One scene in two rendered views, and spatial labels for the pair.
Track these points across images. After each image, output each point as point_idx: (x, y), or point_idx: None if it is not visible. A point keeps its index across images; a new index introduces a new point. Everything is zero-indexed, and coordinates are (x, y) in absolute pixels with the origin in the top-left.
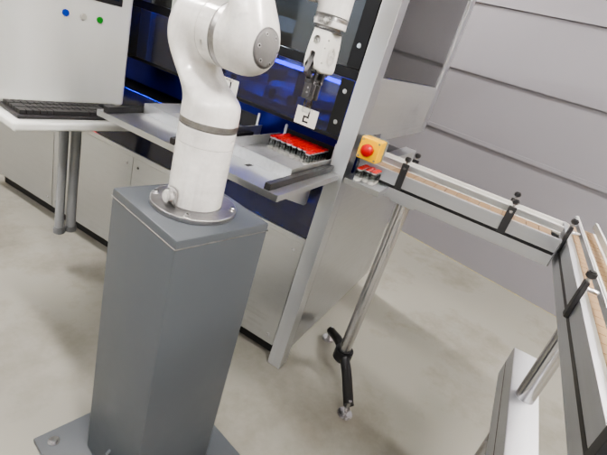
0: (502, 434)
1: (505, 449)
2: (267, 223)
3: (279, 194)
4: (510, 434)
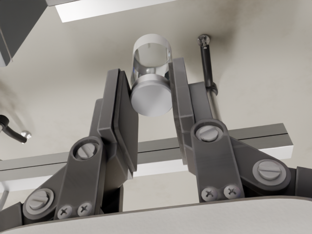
0: (178, 156)
1: (162, 162)
2: (5, 66)
3: (70, 19)
4: (178, 161)
